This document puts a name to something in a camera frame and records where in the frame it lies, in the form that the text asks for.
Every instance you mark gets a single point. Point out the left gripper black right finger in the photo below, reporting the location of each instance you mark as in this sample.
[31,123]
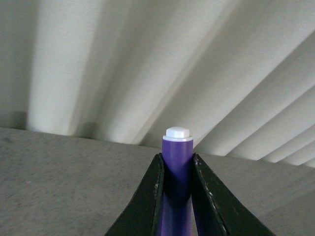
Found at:
[217,211]

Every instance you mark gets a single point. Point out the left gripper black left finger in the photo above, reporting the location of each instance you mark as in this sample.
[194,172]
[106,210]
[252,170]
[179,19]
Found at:
[141,216]

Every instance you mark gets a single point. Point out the purple marker pen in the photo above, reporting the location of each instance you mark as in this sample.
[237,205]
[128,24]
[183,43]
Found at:
[177,152]

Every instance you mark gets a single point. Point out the white pleated curtain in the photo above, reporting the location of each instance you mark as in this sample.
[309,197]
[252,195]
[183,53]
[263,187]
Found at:
[239,74]

